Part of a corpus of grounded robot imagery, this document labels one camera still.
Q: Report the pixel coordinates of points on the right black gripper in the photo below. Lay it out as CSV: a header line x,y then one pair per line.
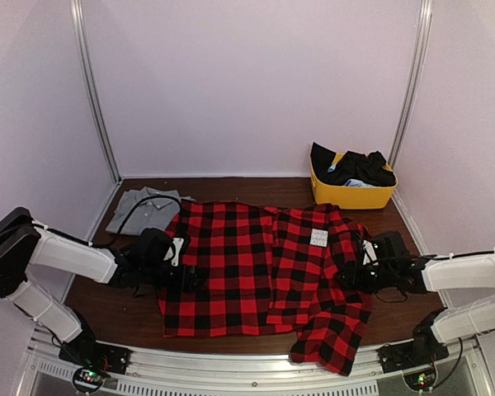
x,y
352,278

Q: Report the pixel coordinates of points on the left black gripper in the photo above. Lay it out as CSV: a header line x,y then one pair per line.
x,y
184,281

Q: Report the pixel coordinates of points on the yellow plastic bin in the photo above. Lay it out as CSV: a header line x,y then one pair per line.
x,y
368,197

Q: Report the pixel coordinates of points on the red black plaid shirt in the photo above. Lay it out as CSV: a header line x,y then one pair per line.
x,y
268,271

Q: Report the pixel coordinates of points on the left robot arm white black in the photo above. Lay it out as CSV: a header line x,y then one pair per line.
x,y
155,259

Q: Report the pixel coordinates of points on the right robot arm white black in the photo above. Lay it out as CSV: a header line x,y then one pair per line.
x,y
384,262

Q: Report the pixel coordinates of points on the folded grey shirt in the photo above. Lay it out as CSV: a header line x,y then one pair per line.
x,y
152,209

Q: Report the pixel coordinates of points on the light blue garment in bin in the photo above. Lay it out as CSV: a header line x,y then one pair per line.
x,y
356,183

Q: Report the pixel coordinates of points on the black garment in bin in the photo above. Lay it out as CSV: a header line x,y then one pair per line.
x,y
370,169

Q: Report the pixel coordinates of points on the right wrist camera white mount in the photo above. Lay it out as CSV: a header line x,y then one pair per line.
x,y
368,252

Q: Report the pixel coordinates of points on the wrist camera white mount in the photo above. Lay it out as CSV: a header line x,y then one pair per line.
x,y
174,254
368,252

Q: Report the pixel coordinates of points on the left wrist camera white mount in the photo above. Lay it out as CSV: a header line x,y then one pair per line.
x,y
174,254

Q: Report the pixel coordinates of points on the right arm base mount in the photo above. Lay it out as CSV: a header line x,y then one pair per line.
x,y
417,364

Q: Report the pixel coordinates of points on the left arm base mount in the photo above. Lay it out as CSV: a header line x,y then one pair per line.
x,y
95,367

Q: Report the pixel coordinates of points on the front aluminium rail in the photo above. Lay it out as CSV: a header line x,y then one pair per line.
x,y
160,372

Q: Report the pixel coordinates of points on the right aluminium frame post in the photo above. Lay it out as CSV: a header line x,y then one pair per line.
x,y
419,54

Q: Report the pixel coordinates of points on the aluminium frame post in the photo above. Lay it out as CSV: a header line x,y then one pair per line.
x,y
419,54
80,31

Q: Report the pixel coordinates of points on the left aluminium frame post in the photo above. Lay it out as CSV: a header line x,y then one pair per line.
x,y
80,31

